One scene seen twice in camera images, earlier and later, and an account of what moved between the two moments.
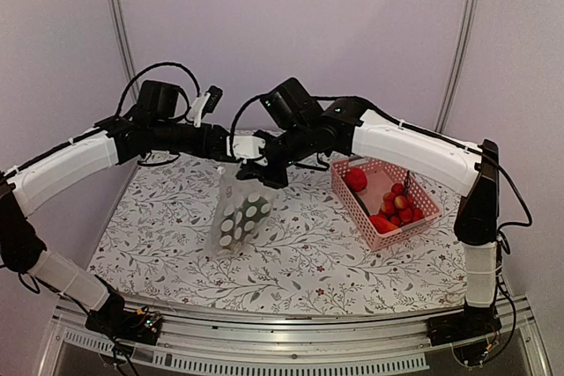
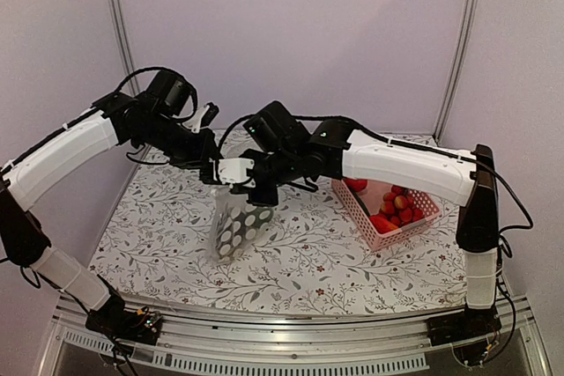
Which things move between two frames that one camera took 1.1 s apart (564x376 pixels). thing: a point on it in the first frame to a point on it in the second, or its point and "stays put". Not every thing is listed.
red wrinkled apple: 356,179 stays put
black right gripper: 251,170 to 267,198
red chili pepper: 382,224 stays put
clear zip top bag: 242,212 stays put
